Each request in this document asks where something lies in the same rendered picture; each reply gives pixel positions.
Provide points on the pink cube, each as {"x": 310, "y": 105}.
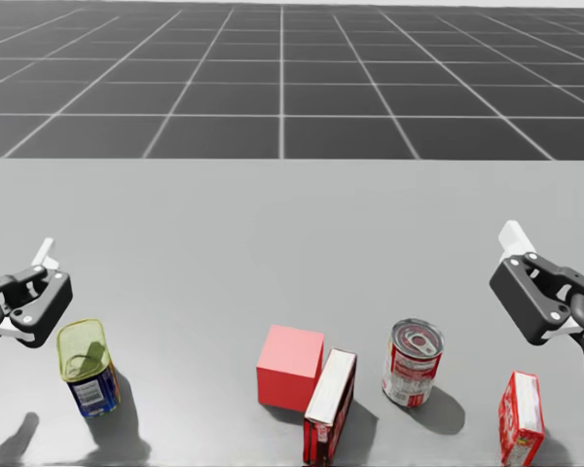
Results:
{"x": 287, "y": 365}

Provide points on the green and blue rectangular can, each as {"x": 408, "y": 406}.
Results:
{"x": 95, "y": 389}

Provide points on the red and white can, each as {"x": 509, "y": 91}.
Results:
{"x": 409, "y": 374}

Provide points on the red and white carton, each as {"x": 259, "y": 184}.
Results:
{"x": 328, "y": 389}

